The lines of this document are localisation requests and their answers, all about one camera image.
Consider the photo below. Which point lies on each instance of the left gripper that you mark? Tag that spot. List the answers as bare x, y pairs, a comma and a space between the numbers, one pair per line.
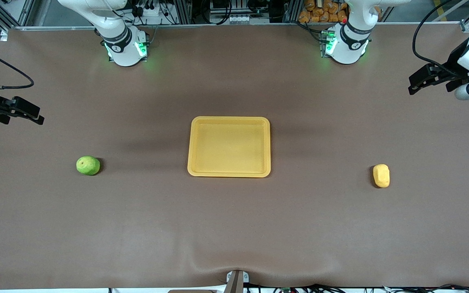
452, 65

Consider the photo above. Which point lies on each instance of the yellow potato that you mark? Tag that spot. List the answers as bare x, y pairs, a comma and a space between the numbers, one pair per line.
381, 176

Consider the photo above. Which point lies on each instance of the yellow plastic tray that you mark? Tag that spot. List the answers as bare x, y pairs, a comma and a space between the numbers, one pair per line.
229, 148

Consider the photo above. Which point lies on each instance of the bag of orange snacks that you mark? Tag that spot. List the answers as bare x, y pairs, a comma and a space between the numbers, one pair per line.
322, 11

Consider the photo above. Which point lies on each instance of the white power strip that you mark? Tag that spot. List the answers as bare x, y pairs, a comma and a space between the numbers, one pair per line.
149, 11

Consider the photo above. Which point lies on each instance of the brown table mat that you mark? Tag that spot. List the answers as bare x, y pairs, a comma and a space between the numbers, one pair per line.
234, 224

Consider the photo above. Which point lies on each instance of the aluminium frame rail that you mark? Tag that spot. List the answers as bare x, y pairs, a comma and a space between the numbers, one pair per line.
234, 25

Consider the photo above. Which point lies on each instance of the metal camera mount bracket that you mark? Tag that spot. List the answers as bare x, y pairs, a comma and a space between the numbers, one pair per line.
236, 281

